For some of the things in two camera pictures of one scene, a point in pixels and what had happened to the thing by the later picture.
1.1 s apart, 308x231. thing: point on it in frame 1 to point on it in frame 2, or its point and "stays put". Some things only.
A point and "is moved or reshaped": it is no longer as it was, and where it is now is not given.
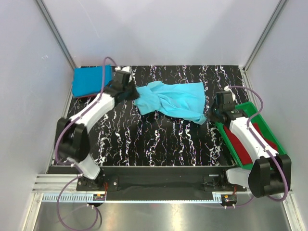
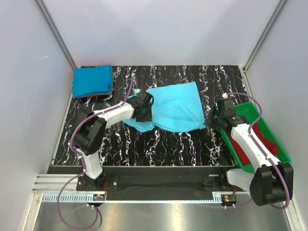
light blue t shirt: x=184 y=100 is moved or reshaped
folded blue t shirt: x=88 y=81 stays put
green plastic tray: x=251 y=111 stays put
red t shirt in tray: x=245 y=156 stays put
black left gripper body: x=131 y=92 to x=145 y=115
